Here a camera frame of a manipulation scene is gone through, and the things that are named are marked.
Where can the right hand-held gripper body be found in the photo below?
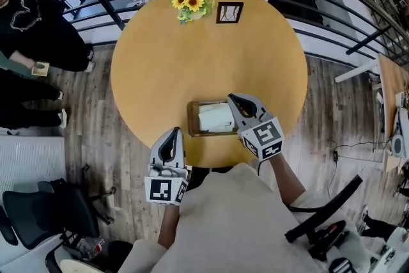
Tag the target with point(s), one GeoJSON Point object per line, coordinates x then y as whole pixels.
{"type": "Point", "coordinates": [265, 137]}

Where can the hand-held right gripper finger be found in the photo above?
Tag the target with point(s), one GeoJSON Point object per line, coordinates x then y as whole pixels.
{"type": "Point", "coordinates": [236, 113]}
{"type": "Point", "coordinates": [257, 105]}

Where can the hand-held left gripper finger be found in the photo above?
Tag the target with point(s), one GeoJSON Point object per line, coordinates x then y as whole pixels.
{"type": "Point", "coordinates": [181, 150]}
{"type": "Point", "coordinates": [156, 150]}

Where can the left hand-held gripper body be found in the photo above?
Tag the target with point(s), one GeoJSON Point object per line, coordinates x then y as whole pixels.
{"type": "Point", "coordinates": [161, 190]}

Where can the white tissue pack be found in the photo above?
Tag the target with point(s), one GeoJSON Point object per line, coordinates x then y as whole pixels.
{"type": "Point", "coordinates": [215, 118]}

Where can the wooden tissue box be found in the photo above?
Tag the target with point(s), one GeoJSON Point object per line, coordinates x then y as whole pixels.
{"type": "Point", "coordinates": [192, 120]}

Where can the person's left forearm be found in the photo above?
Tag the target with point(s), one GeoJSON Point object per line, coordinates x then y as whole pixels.
{"type": "Point", "coordinates": [168, 227]}

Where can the person's right forearm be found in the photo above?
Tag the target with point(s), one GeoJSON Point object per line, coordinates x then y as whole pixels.
{"type": "Point", "coordinates": [287, 182]}

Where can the small wooden box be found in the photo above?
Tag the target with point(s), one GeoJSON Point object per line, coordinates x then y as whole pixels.
{"type": "Point", "coordinates": [41, 69]}

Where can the round wooden table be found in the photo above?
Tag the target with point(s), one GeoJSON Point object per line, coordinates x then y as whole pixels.
{"type": "Point", "coordinates": [191, 64]}

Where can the black power adapter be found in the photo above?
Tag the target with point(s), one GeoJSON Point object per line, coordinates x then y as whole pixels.
{"type": "Point", "coordinates": [335, 155]}

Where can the person's beige clothing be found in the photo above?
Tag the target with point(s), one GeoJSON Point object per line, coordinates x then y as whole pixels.
{"type": "Point", "coordinates": [233, 227]}

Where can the clear plastic bottle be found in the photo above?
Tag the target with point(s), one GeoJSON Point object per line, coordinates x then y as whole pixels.
{"type": "Point", "coordinates": [92, 247]}

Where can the black monitor on stand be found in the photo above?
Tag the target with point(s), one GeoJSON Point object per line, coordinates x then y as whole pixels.
{"type": "Point", "coordinates": [326, 204]}

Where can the black red handheld device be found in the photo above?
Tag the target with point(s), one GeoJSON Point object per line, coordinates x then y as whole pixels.
{"type": "Point", "coordinates": [329, 238]}

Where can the sunflower bouquet in pot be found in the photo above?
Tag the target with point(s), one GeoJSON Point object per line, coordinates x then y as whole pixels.
{"type": "Point", "coordinates": [188, 1]}

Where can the white ribbed panel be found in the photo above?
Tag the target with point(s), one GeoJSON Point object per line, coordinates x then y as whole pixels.
{"type": "Point", "coordinates": [28, 166]}

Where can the black office chair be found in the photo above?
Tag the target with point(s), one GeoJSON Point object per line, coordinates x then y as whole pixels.
{"type": "Point", "coordinates": [35, 214]}

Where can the white rounded device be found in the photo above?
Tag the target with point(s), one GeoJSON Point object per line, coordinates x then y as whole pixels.
{"type": "Point", "coordinates": [401, 137]}

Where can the white-legged wooden desk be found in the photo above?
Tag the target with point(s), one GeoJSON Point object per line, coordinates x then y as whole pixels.
{"type": "Point", "coordinates": [391, 76]}

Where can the dark picture frame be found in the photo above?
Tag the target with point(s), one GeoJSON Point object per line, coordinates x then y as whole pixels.
{"type": "Point", "coordinates": [229, 12]}

